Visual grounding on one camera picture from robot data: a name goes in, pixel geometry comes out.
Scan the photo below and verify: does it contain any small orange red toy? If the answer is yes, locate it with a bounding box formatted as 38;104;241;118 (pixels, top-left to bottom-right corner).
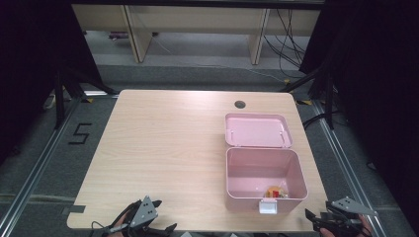
265;186;290;199

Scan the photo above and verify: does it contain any person's right hand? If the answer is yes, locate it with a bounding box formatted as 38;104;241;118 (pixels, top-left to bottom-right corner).
319;214;374;237

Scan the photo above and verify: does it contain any aluminium floor rail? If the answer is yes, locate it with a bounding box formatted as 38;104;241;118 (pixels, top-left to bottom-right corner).
311;100;387;237
0;90;120;237

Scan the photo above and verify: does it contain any grey tape strip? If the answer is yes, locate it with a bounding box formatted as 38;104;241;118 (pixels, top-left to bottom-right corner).
61;204;87;216

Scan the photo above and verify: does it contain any thick black floor cable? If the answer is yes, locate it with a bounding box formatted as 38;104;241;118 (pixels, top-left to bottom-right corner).
301;112;342;130

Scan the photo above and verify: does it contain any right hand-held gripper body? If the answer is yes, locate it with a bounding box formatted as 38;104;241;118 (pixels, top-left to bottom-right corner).
318;196;379;231

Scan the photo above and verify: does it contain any thin white floor cable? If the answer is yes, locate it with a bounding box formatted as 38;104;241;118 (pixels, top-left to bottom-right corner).
184;61;289;84

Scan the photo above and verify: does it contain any bundle of black cables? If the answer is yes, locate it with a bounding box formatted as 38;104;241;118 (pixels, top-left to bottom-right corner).
262;8;311;79

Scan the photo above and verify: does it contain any light wooden bench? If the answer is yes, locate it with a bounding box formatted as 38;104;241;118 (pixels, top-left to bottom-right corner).
71;3;322;66

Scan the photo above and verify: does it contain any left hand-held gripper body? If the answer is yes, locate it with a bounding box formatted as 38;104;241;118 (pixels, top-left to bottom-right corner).
122;195;162;237

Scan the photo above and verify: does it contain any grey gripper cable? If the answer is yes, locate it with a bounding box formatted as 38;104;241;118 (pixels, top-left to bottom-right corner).
90;220;130;237

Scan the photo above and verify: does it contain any pink plastic box with lid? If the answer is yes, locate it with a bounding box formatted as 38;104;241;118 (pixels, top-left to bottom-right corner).
224;113;309;215

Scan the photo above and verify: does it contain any small dark purple object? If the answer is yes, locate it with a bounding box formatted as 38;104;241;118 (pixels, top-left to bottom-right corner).
108;31;130;41

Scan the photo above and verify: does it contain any person's left hand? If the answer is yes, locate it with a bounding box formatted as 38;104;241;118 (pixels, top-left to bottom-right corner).
111;210;133;237

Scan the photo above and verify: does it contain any black curtain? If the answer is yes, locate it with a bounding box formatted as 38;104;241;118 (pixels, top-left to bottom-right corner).
298;0;419;231
0;0;104;167

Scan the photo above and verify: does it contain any black metal stand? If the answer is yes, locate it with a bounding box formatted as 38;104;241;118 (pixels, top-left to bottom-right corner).
52;65;121;130
280;63;336;131

